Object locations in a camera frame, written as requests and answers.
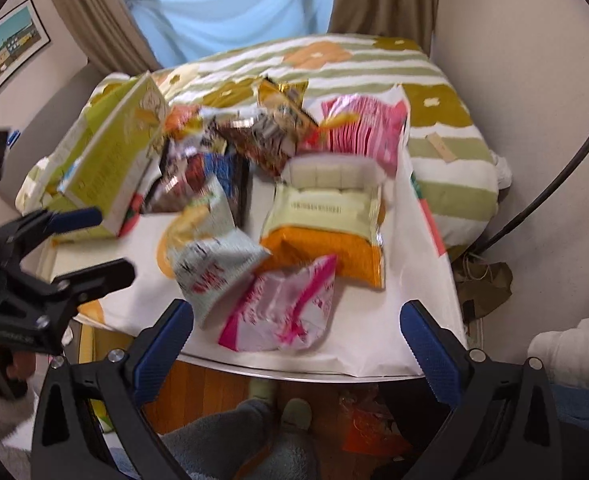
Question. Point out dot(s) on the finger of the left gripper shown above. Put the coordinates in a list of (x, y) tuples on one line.
[(89, 279), (74, 219)]

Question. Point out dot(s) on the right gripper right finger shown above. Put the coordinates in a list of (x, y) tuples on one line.
[(503, 422)]

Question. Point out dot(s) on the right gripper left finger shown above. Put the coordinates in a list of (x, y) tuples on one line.
[(67, 442)]

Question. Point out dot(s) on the yellow orange snack bag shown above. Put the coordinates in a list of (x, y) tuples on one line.
[(305, 224)]

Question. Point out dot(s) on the person left hand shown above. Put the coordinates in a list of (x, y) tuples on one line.
[(16, 368)]

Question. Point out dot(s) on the blue object on headboard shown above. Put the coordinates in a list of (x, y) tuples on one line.
[(12, 138)]

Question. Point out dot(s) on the green cardboard box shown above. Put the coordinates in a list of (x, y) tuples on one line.
[(103, 156)]

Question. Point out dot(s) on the pale green snack bag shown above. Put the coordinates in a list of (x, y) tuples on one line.
[(207, 269)]

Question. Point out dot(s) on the framed houses picture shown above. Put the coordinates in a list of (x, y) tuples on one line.
[(22, 36)]

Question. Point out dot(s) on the orange chips bag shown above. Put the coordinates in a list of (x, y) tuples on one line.
[(184, 122)]

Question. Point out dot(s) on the pink white snack bag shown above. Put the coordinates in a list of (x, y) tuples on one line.
[(286, 312)]

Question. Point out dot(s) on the floral striped quilt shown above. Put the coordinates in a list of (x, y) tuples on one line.
[(452, 165)]

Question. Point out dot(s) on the brown left curtain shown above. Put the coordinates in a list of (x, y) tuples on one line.
[(108, 35)]

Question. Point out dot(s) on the brown curtain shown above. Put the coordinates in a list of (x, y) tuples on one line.
[(108, 35), (384, 0)]

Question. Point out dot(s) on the gold candy bag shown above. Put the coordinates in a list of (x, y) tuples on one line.
[(284, 103)]

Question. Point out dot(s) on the pink striped snack bag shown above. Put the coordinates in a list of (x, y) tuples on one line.
[(364, 126)]

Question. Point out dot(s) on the light blue window cloth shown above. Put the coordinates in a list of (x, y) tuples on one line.
[(182, 31)]

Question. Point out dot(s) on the brown right curtain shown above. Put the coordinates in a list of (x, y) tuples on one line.
[(384, 0)]

